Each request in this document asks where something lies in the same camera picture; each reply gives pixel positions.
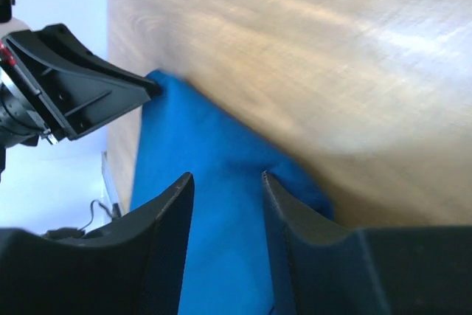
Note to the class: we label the blue t-shirt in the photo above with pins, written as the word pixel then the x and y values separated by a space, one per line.
pixel 227 267

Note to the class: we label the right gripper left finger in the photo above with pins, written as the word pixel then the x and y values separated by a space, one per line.
pixel 133 265

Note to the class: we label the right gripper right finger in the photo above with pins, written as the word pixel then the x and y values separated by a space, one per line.
pixel 320 267

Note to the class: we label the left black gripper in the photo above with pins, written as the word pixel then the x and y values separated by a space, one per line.
pixel 60 104

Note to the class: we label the aluminium frame rail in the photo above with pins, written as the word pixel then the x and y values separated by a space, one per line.
pixel 111 191

